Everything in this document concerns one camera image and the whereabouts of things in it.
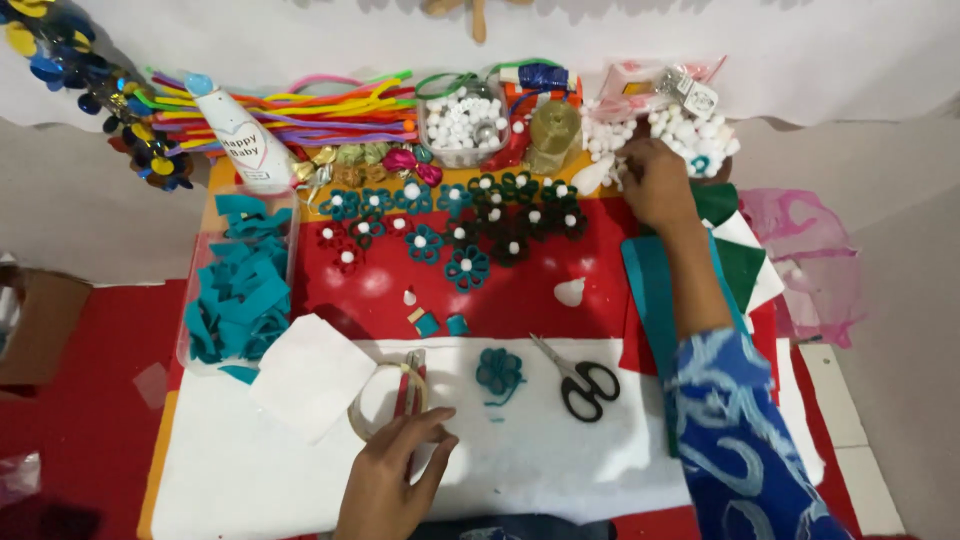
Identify clear plastic tub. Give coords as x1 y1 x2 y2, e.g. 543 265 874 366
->
176 186 302 376

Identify red sticks bundle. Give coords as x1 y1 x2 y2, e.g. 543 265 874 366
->
393 348 429 418

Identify small white felt piece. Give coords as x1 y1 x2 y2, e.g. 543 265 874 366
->
249 313 378 445

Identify pink plastic packet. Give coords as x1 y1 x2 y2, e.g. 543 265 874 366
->
598 55 729 123

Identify blue yellow sequin garland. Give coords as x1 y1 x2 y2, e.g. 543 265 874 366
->
0 0 195 192

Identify red felt sheet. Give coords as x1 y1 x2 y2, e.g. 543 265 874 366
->
291 196 640 343

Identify bundle of colourful pipe cleaners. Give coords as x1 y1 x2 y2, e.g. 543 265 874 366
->
135 69 419 153

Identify heap of white pompoms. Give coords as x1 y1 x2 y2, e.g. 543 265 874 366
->
581 101 742 189

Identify green felt sheet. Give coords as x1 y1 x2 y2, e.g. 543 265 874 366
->
688 181 768 315

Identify teal felt flower loose thread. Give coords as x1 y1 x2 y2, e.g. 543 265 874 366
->
475 347 528 408

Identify person's right hand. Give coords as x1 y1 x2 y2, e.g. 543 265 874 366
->
616 137 703 234

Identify teal felt sheet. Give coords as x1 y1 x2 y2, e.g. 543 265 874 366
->
620 231 751 459

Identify clear box of white pompoms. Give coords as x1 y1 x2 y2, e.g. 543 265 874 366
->
416 79 513 171

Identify white teardrop foam piece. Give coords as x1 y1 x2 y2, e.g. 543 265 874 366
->
553 276 587 309

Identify orange striped box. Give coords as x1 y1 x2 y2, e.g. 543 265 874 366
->
503 81 585 115

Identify brown cardboard box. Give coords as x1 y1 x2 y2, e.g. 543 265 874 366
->
0 262 95 388

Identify row of shiny ribbon bows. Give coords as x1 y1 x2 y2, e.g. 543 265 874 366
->
291 142 445 190

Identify black handled scissors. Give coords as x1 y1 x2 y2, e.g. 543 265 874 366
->
529 333 622 423

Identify large white felt sheet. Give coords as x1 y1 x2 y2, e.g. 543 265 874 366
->
150 336 826 540

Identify gold ribbon spool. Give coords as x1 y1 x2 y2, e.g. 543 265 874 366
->
524 99 585 176

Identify wooden hanging piece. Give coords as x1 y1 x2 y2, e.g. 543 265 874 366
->
422 0 536 45

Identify person's left hand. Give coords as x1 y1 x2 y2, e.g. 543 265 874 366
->
333 407 460 540

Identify green ribbon loop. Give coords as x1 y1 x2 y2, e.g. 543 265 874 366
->
414 57 564 101

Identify clear plastic wrapper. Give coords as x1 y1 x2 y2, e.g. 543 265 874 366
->
0 450 43 511

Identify wooden hoop ring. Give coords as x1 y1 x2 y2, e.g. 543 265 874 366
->
347 361 432 444

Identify pink plastic bag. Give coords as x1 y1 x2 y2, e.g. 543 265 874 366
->
738 187 865 351

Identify pile of teal felt strips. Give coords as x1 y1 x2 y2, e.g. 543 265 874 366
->
183 193 295 385

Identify white bottle blue cap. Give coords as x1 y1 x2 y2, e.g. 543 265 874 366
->
183 71 298 190

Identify group of pompom felt flowers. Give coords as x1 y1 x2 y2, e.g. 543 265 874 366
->
315 171 591 294

